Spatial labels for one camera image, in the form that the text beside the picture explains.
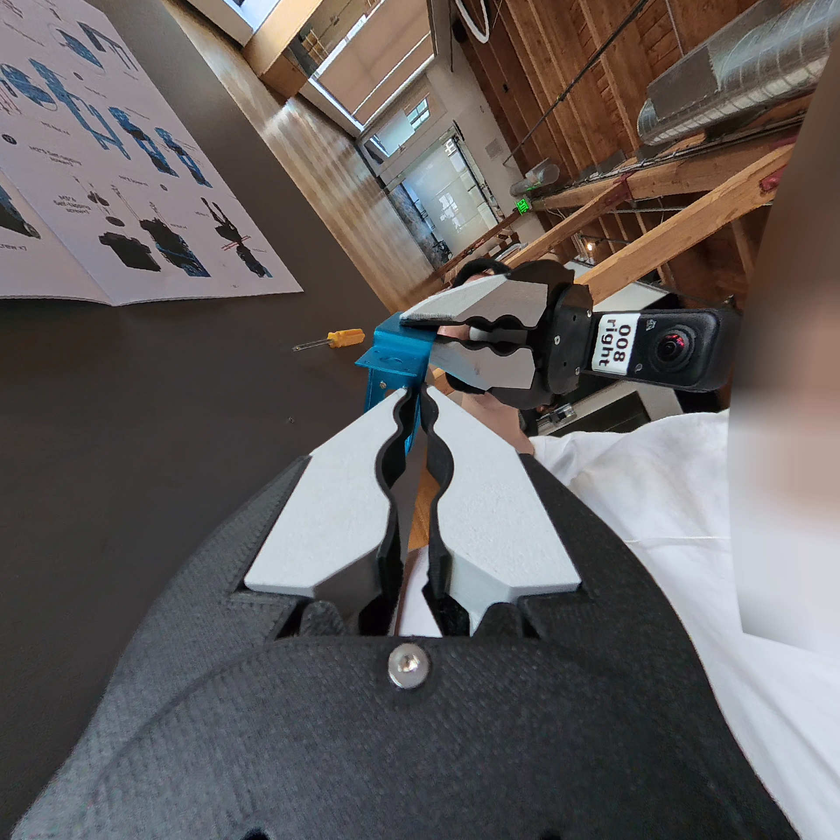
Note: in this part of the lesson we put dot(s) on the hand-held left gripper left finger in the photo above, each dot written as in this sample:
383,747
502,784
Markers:
321,512

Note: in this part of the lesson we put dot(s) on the glass partition door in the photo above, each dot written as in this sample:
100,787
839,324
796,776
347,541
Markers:
446,190

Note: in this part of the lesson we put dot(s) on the silver ventilation duct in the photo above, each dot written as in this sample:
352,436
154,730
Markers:
722,72

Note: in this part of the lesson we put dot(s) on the blue metal bracket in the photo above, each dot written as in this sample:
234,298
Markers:
394,358

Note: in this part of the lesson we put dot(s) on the printed assembly manual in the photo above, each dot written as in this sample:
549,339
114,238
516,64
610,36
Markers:
65,216

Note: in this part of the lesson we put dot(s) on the person's white shirt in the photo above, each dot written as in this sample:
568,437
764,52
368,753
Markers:
656,492

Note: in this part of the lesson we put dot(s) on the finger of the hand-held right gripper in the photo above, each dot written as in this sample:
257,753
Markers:
485,367
492,298

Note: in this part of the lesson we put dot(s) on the window with roller blind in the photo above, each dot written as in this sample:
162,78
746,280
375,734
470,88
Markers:
374,59

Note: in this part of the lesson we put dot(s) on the person's right hand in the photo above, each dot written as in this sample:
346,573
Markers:
499,420

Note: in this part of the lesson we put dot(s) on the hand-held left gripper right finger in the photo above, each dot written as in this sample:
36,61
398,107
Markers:
499,512

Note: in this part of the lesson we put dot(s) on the dark grey desk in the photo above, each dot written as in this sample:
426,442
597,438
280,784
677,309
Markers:
164,394

